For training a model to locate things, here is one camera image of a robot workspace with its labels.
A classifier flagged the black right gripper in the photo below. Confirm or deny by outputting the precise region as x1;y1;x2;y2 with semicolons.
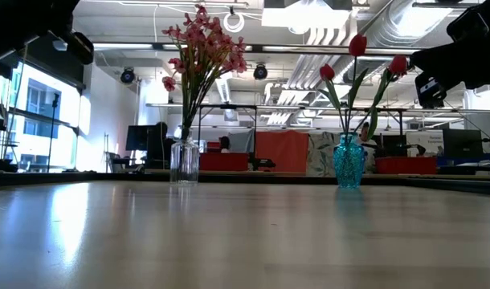
409;23;490;92

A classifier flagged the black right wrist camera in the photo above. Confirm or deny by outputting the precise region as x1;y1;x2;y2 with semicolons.
414;71;447;110

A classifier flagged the blue glass vase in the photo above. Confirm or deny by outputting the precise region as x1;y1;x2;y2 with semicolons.
333;132;368;190

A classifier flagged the black ceiling spotlight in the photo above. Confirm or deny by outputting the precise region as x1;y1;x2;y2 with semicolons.
252;63;269;81
120;67;137;85

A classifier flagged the black monitor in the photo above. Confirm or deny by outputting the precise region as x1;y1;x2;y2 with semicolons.
443;128;484;160
383;134;409;157
125;124;157;153

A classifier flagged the black light stand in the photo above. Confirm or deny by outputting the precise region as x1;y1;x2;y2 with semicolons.
47;92;61;173

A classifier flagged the orange cloth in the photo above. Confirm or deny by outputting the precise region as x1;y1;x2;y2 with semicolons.
255;130;310;174

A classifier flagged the long ceiling light fixture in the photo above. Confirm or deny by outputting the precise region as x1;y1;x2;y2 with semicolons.
53;39;423;56

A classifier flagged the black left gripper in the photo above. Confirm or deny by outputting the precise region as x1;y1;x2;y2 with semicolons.
31;0;82;46

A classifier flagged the black desk device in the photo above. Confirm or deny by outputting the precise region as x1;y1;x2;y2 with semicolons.
248;157;277;170

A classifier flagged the white cable coil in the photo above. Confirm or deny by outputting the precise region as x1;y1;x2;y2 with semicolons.
223;10;246;34

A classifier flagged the red plastic bin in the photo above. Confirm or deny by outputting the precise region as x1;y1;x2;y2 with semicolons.
374;156;438;175
199;152;251;173

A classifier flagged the white printed sign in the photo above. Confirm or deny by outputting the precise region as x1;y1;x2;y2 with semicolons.
405;130;445;157

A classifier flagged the grey board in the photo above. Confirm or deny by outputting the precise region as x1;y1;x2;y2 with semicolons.
228;128;255;154

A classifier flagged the red tulip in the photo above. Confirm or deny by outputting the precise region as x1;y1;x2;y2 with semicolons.
316;63;349;134
351;55;409;140
344;33;370;134

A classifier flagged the clear glass vase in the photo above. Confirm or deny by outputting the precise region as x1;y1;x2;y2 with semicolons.
169;128;201;186

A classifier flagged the leaf patterned cloth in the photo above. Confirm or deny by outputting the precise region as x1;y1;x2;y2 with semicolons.
307;132;340;177

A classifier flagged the black metal rack frame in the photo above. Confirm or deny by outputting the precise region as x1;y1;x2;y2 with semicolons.
196;103;259;161

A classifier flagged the pink flower sprig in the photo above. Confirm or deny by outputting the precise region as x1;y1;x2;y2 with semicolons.
196;34;248;133
182;4;230;133
161;23;206;133

